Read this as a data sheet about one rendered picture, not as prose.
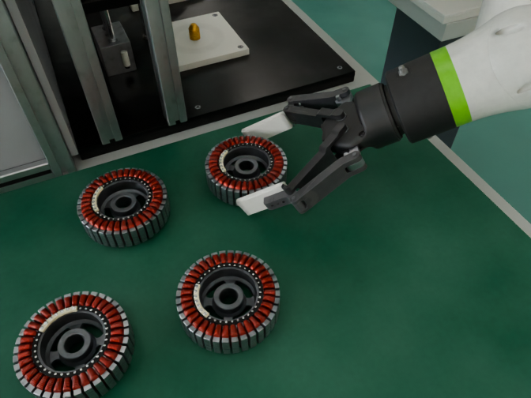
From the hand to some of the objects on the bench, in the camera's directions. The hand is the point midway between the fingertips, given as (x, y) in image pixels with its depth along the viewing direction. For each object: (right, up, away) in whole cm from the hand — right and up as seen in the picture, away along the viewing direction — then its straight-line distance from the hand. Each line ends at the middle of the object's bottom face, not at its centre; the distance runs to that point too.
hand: (251, 167), depth 64 cm
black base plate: (-17, +31, +30) cm, 46 cm away
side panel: (-38, -4, 0) cm, 39 cm away
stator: (-1, -2, +2) cm, 2 cm away
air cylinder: (-24, +20, +17) cm, 36 cm away
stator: (-2, -17, -12) cm, 20 cm away
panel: (-39, +24, +22) cm, 51 cm away
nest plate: (-11, +24, +22) cm, 34 cm away
